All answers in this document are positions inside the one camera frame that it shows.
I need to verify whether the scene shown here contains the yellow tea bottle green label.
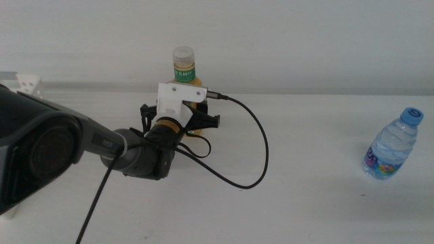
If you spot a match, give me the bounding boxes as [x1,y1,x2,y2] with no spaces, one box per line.
[171,45,205,137]

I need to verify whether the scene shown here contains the clear water bottle blue cap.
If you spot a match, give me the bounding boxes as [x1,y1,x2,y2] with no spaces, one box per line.
[361,107,425,181]

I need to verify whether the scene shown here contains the white perforated plastic basket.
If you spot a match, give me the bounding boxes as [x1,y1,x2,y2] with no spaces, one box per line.
[0,71,43,221]

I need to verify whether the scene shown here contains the thin black left gripper cable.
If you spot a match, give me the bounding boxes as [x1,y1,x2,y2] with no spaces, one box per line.
[174,130,212,159]

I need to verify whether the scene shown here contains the black braided left camera cable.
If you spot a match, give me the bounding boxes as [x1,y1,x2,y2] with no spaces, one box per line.
[75,90,270,244]

